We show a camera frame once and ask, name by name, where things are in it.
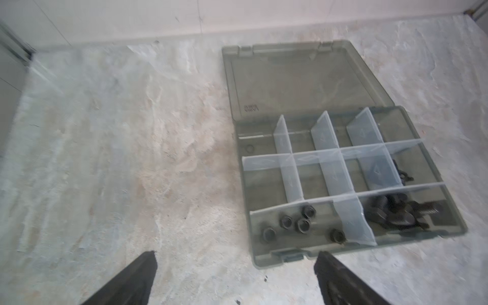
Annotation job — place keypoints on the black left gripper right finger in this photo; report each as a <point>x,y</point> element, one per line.
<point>339,285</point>

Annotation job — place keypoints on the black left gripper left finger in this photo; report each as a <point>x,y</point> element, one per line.
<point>131,286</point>

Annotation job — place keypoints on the black wing nut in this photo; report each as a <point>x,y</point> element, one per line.
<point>404,176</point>

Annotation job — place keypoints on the black hex nut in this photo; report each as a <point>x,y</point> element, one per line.
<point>308,211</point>
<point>286,222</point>
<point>303,226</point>
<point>269,234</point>

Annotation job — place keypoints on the translucent grey organizer box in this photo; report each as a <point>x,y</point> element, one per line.
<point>315,127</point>

